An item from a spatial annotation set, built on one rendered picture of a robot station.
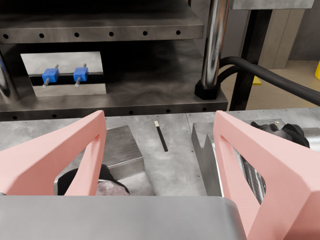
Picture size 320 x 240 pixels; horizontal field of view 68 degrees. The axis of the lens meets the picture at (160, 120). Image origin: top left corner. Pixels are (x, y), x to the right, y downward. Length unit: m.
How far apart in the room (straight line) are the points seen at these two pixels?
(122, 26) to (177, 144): 0.44
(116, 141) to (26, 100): 0.56
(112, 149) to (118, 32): 0.46
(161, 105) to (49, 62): 0.43
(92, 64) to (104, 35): 0.11
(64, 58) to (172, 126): 0.45
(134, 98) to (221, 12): 0.42
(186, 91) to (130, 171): 0.53
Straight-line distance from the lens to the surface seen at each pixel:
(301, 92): 0.87
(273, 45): 3.15
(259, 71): 0.86
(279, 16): 3.06
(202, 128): 0.66
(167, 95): 0.93
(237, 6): 0.97
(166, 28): 0.87
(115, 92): 0.97
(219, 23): 0.82
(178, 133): 0.73
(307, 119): 0.92
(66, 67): 0.94
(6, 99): 1.04
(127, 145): 0.53
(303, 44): 3.63
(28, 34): 0.94
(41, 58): 0.95
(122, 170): 0.51
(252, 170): 0.51
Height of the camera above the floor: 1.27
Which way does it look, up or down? 38 degrees down
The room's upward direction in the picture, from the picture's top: straight up
